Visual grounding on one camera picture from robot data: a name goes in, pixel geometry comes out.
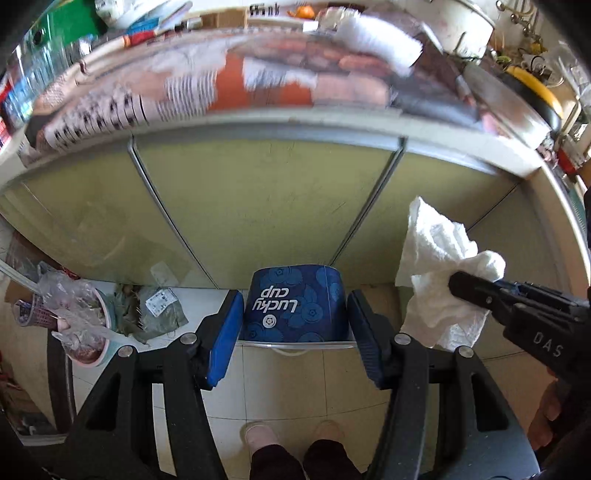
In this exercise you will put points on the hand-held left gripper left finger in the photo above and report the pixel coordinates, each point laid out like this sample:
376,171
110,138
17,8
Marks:
226,337

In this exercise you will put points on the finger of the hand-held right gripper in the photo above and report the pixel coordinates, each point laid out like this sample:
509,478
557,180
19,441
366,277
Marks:
549,297
471,288

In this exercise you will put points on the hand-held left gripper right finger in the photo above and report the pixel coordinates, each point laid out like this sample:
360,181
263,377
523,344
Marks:
364,341

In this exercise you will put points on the white plastic bin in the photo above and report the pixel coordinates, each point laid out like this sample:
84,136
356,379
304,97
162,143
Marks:
323,344

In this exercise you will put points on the white paper towel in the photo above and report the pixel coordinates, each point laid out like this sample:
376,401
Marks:
434,258

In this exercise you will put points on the blue paper cup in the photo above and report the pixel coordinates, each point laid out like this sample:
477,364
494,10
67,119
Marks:
295,304

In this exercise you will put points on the person's right hand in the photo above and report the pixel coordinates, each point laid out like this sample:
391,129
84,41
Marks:
545,415

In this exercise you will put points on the green plastic bag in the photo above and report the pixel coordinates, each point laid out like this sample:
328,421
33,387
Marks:
161,318

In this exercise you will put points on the pink slipper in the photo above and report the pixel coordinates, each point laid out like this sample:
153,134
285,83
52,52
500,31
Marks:
258,434
330,429

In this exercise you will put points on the pink bowl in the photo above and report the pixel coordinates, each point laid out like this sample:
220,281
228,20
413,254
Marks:
111,314

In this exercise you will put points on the person's right leg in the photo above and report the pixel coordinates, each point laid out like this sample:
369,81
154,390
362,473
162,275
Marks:
330,461

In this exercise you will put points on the person's leg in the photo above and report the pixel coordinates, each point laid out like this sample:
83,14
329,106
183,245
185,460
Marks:
274,464
330,461

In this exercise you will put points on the person's left leg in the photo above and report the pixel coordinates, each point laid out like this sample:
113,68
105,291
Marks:
274,464

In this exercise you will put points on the clear plastic bag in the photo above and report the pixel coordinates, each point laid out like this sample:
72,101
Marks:
69,295

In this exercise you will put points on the black metal stand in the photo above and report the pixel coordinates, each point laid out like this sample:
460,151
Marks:
60,392

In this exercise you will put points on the purple plastic basket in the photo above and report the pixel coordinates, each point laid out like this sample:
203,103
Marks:
37,314

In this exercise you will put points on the yellow round object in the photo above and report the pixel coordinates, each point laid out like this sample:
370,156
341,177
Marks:
535,87

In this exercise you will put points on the printed tablecloth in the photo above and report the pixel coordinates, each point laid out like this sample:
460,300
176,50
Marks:
231,78

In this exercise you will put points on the white metal basin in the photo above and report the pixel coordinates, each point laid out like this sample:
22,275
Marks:
461,23

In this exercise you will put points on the clear plastic water bottle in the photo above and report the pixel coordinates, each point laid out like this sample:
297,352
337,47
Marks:
27,83

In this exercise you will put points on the orange fruit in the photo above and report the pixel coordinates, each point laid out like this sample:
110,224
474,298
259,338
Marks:
305,11

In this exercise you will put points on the green box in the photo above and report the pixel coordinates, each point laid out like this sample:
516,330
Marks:
74,18

